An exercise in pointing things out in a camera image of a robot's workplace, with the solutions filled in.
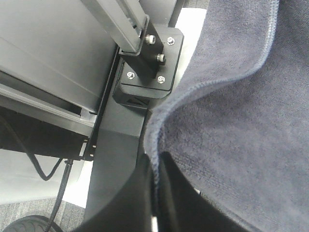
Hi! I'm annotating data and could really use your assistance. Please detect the black bracket with screws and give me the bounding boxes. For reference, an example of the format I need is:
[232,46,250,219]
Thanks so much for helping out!
[113,24,184,109]

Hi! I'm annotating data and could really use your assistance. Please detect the black caster wheel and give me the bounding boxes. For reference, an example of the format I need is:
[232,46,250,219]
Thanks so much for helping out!
[3,215,49,232]

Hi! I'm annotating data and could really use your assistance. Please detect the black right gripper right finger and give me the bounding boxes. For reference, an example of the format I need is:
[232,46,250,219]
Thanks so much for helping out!
[157,152,247,232]

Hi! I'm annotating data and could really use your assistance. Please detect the black cable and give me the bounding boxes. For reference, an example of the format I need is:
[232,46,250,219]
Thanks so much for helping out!
[0,116,73,232]

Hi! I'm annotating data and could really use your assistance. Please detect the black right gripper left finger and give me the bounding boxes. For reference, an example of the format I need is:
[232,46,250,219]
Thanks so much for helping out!
[74,155,155,232]

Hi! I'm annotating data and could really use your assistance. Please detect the dark navy towel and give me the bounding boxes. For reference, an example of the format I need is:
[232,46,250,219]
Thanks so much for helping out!
[144,0,309,232]

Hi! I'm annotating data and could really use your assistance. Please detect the grey aluminium rail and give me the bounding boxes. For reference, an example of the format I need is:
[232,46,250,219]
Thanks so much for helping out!
[0,0,146,135]

